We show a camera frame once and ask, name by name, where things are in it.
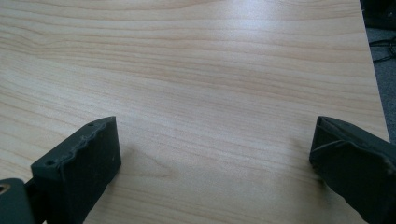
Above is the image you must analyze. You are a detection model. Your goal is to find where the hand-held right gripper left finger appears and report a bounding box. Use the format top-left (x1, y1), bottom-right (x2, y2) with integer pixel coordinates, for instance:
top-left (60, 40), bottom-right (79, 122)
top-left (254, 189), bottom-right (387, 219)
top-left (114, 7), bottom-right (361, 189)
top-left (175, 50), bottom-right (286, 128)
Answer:
top-left (30, 116), bottom-right (122, 224)

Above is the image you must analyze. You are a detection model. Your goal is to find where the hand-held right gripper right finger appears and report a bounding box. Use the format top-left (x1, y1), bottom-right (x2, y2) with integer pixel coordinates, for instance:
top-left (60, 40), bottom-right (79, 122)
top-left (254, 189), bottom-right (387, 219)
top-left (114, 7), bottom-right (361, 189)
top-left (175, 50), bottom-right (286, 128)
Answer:
top-left (308, 116), bottom-right (396, 224)

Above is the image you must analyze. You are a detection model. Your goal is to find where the black cable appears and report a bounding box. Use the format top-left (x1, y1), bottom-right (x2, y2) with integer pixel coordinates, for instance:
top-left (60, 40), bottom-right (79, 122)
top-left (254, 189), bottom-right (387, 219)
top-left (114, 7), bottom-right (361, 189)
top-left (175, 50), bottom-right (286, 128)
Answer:
top-left (369, 36), bottom-right (396, 63)

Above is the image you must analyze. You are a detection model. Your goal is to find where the dark equipment base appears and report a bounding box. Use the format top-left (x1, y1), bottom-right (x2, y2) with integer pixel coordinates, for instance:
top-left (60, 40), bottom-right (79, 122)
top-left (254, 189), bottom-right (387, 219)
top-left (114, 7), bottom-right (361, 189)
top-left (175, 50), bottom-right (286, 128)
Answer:
top-left (359, 0), bottom-right (396, 32)

